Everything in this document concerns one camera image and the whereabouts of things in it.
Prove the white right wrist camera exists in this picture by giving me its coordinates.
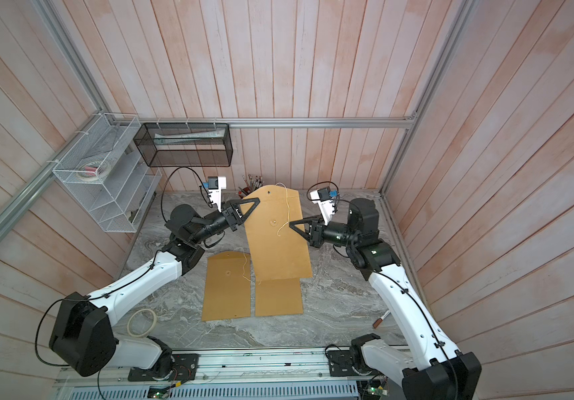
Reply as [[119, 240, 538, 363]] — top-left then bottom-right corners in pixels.
[[309, 187, 338, 225]]

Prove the bundle of pens and pencils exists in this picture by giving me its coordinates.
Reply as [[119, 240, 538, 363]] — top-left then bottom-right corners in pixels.
[[238, 174, 263, 198]]

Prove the tape roll on shelf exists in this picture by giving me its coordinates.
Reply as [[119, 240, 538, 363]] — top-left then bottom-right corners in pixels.
[[75, 160, 110, 183]]

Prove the clear tape roll on table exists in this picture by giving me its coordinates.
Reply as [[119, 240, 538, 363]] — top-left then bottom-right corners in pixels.
[[126, 308, 158, 338]]

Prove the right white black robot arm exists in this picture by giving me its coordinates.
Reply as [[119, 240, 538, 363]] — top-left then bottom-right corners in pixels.
[[290, 198, 482, 399]]

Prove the brown kraft file bag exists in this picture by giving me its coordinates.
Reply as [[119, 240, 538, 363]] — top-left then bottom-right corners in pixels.
[[202, 251, 252, 322], [244, 185, 312, 281], [255, 278, 304, 317]]

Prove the black mesh wall basket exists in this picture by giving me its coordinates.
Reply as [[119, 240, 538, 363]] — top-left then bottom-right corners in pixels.
[[133, 122, 233, 168]]

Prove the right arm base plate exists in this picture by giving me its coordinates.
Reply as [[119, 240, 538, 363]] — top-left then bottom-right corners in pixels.
[[324, 344, 385, 378]]

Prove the white wire mesh shelf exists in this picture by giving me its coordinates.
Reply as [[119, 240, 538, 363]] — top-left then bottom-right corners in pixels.
[[53, 113, 161, 233]]

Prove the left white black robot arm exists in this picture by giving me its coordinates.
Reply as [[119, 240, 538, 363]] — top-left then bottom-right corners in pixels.
[[48, 198, 260, 380]]

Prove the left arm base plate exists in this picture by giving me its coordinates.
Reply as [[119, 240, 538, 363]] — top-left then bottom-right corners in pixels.
[[128, 353, 199, 383]]

